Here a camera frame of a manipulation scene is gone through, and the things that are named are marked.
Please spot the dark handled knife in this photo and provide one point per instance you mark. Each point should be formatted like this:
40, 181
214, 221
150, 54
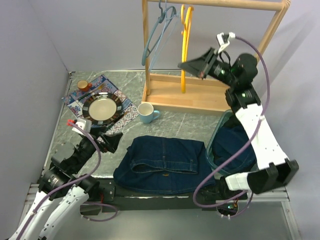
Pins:
116, 120

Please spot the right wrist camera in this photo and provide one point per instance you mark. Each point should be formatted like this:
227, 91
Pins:
223, 40

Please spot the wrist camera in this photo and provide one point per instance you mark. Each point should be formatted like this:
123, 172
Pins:
223, 40
84, 124

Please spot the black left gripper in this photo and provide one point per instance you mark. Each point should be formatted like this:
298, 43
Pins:
111, 142

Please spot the striped rim dinner plate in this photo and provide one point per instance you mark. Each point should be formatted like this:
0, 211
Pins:
102, 108

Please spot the blue patterned placemat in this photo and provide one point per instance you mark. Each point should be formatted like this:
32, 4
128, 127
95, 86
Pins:
127, 105

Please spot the orange small cup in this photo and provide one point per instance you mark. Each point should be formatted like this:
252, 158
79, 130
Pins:
84, 85

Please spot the teal plastic hanger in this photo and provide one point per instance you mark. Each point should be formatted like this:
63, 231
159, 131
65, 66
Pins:
153, 35

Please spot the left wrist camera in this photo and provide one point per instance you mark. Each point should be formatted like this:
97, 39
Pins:
84, 124

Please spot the wooden clothes rack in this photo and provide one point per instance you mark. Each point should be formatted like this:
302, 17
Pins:
187, 93

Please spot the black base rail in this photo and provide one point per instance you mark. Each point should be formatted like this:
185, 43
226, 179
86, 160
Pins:
127, 200

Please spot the dark denim skirt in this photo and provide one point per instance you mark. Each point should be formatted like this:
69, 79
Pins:
163, 166

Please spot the green handled fork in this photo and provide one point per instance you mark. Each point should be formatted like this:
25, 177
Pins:
91, 92

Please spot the yellow plastic hanger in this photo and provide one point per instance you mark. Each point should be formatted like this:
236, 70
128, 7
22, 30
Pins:
186, 20

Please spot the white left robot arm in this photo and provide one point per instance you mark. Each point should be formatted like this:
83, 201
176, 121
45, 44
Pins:
60, 192

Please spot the teal plastic basket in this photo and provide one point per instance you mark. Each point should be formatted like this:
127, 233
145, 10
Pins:
211, 157

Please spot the light blue mug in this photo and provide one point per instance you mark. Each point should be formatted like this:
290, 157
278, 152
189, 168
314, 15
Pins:
147, 113

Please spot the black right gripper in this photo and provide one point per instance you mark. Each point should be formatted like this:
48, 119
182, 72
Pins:
199, 66

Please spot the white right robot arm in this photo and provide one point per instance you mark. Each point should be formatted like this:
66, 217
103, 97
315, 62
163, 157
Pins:
274, 168

